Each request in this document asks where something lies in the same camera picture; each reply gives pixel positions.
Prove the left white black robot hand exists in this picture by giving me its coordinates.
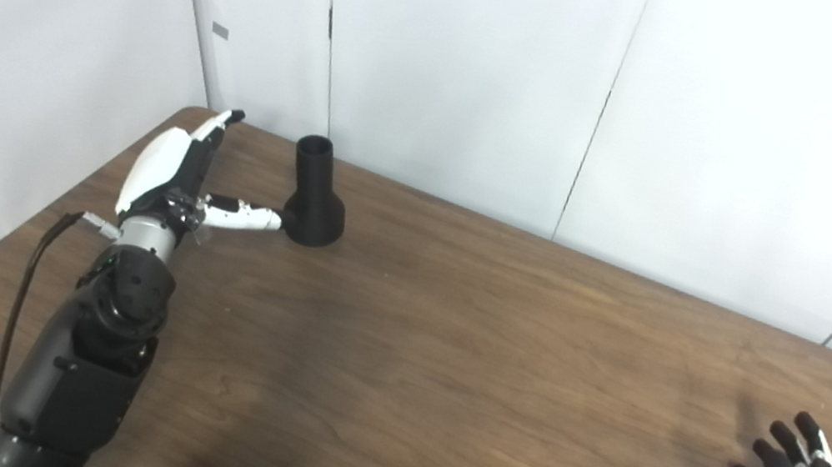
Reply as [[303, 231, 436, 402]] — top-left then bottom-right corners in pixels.
[[112, 92, 300, 254]]

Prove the black funnel-shaped nozzle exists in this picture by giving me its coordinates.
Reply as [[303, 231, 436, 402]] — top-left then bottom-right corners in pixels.
[[278, 132, 358, 252]]

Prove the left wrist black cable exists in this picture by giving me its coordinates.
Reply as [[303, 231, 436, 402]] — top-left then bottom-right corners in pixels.
[[0, 199, 123, 466]]

